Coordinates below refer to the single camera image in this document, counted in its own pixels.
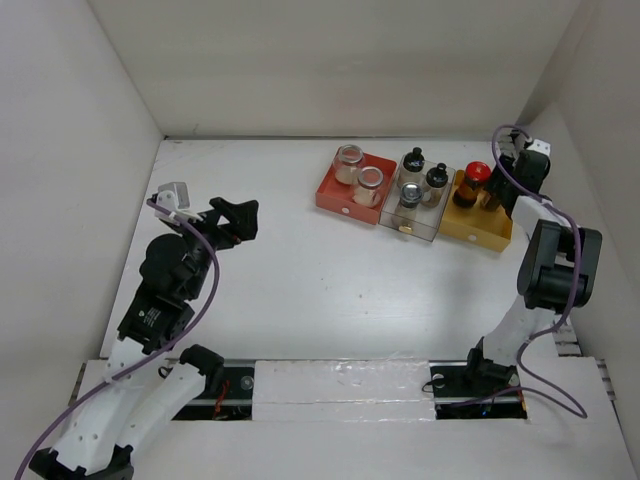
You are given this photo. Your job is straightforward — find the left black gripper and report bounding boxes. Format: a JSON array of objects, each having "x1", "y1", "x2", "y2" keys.
[{"x1": 170, "y1": 196, "x2": 258, "y2": 298}]

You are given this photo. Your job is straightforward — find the silver lid jar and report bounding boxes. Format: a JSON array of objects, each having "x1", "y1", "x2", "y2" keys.
[{"x1": 481, "y1": 192, "x2": 501, "y2": 212}]

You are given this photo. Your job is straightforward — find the red lid sauce jar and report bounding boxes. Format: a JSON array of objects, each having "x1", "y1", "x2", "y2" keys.
[{"x1": 453, "y1": 161, "x2": 491, "y2": 208}]

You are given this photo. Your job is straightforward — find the black faceted lid jar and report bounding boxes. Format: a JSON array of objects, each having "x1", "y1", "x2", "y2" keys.
[{"x1": 422, "y1": 163, "x2": 449, "y2": 208}]

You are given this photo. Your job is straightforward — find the black silver lid shaker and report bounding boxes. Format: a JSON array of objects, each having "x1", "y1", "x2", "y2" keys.
[{"x1": 392, "y1": 182, "x2": 424, "y2": 230}]

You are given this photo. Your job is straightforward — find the black knob lid shaker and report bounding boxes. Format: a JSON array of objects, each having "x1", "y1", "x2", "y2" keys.
[{"x1": 397, "y1": 147, "x2": 425, "y2": 188}]

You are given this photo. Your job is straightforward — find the glass jar of rice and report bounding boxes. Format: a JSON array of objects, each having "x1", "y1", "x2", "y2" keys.
[{"x1": 333, "y1": 144, "x2": 364, "y2": 185}]

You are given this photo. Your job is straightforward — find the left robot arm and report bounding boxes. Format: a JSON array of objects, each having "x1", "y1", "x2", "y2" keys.
[{"x1": 15, "y1": 194, "x2": 259, "y2": 479}]

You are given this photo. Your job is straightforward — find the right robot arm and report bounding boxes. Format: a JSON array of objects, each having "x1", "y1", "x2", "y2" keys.
[{"x1": 462, "y1": 143, "x2": 603, "y2": 394}]

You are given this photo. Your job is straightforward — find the yellow tray box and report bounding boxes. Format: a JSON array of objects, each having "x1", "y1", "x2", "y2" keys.
[{"x1": 438, "y1": 170, "x2": 513, "y2": 252}]

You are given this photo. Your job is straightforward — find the clear plastic tray box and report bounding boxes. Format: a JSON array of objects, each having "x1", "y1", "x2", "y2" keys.
[{"x1": 379, "y1": 156, "x2": 454, "y2": 241}]

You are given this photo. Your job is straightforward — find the red tray box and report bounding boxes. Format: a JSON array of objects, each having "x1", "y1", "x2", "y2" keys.
[{"x1": 315, "y1": 153, "x2": 398, "y2": 225}]

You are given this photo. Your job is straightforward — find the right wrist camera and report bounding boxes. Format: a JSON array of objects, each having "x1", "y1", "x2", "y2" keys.
[{"x1": 509, "y1": 128, "x2": 551, "y2": 158}]

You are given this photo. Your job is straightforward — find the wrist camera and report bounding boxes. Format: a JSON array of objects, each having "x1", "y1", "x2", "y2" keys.
[
  {"x1": 151, "y1": 181, "x2": 203, "y2": 225},
  {"x1": 509, "y1": 128, "x2": 551, "y2": 158}
]

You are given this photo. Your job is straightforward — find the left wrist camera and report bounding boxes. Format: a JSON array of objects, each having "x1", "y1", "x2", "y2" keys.
[{"x1": 151, "y1": 181, "x2": 203, "y2": 225}]

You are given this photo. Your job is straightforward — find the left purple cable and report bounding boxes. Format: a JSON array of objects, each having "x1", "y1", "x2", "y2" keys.
[{"x1": 12, "y1": 197, "x2": 222, "y2": 480}]

